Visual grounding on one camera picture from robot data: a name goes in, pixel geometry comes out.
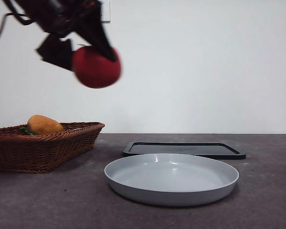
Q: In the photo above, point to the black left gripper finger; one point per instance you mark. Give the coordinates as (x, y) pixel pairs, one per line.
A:
(100, 40)
(56, 53)

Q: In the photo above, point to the red tomato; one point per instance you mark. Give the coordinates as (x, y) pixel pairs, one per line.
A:
(95, 70)

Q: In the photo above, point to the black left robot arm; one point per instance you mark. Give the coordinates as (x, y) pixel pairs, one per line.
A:
(54, 16)

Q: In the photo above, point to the orange yellow vegetable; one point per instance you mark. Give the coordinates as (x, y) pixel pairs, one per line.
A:
(44, 125)

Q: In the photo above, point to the green leafy vegetable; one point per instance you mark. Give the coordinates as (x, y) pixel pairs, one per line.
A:
(26, 130)

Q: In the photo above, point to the brown wicker basket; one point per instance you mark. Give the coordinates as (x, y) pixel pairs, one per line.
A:
(38, 152)

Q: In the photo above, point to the pale grey round plate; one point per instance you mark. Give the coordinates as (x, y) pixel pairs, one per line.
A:
(166, 174)

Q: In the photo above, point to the black rectangular tray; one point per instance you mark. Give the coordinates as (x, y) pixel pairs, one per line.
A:
(205, 149)

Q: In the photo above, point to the white wall socket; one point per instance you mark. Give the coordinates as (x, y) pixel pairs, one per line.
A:
(107, 21)

